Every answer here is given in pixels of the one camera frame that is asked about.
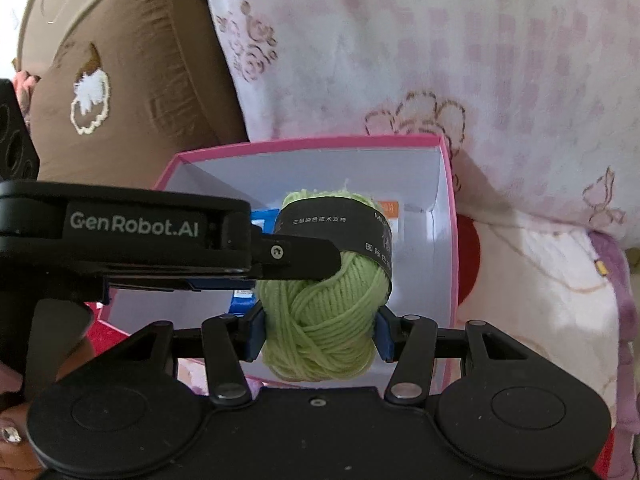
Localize blue snack packet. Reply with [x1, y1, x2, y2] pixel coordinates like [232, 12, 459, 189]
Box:
[226, 209, 281, 319]

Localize green yarn ball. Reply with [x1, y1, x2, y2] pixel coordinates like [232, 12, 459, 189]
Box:
[256, 190, 393, 382]

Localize person's left hand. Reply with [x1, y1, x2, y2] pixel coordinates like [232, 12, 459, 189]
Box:
[0, 337, 96, 480]

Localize brown embroidered cushion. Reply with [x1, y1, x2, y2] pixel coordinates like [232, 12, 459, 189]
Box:
[30, 0, 247, 188]

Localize pink storage box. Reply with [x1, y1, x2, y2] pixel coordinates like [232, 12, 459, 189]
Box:
[99, 134, 458, 390]

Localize bear print fleece blanket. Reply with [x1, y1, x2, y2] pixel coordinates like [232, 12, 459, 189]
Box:
[456, 217, 639, 479]

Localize pink floral pillow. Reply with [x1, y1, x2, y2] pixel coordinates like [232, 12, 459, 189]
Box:
[207, 0, 639, 247]

